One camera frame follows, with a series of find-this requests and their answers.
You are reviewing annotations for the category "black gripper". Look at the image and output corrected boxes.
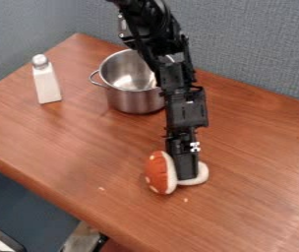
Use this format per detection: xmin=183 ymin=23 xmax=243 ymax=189
xmin=161 ymin=87 xmax=208 ymax=180

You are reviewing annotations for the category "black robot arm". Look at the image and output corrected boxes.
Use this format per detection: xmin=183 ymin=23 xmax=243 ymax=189
xmin=108 ymin=0 xmax=208 ymax=181

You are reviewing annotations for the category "red and white toy mushroom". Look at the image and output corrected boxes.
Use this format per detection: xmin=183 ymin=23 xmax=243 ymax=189
xmin=144 ymin=151 xmax=210 ymax=195

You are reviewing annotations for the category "metal table leg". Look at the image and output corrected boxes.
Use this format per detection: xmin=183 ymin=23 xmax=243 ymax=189
xmin=58 ymin=221 xmax=109 ymax=252

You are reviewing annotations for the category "metal pot with handles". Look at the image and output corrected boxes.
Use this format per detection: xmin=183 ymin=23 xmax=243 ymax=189
xmin=89 ymin=49 xmax=164 ymax=114

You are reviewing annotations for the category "white salt shaker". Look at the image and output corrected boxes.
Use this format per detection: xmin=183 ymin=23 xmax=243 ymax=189
xmin=32 ymin=54 xmax=61 ymax=104

